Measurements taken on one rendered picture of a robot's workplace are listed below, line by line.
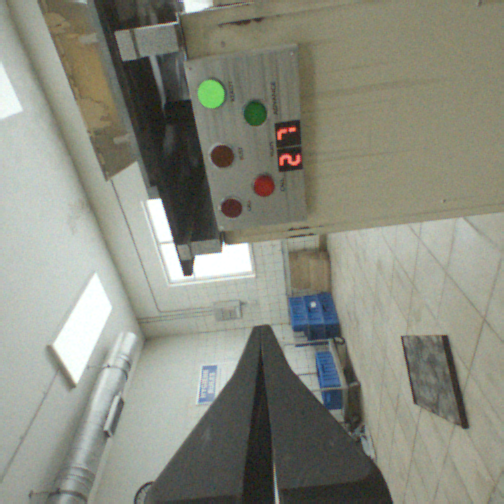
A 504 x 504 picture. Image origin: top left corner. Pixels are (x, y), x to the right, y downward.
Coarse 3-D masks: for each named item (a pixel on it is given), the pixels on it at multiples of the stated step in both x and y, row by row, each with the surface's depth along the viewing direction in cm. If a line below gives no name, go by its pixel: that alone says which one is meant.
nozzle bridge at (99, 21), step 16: (96, 0) 101; (96, 16) 101; (96, 32) 103; (112, 48) 109; (112, 64) 108; (112, 80) 110; (128, 96) 117; (128, 112) 116; (128, 128) 118; (144, 160) 126; (144, 176) 127
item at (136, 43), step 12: (168, 24) 42; (120, 36) 42; (132, 36) 42; (144, 36) 42; (156, 36) 42; (168, 36) 42; (180, 36) 45; (120, 48) 42; (132, 48) 42; (144, 48) 43; (156, 48) 43; (168, 48) 43; (180, 48) 44
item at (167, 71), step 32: (128, 0) 46; (160, 0) 64; (128, 64) 44; (160, 64) 58; (160, 96) 56; (160, 128) 53; (192, 128) 80; (160, 160) 51; (192, 160) 75; (160, 192) 53; (192, 192) 71
